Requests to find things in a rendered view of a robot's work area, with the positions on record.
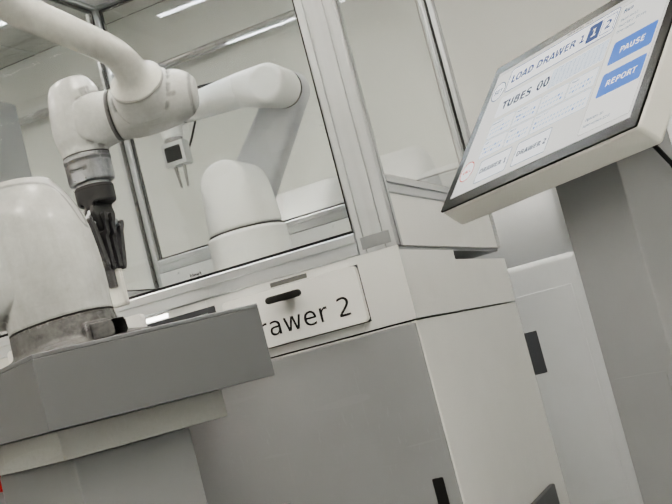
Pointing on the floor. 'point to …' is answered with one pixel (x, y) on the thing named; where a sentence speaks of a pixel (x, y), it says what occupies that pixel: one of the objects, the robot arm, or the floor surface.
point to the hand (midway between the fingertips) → (117, 288)
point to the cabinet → (390, 421)
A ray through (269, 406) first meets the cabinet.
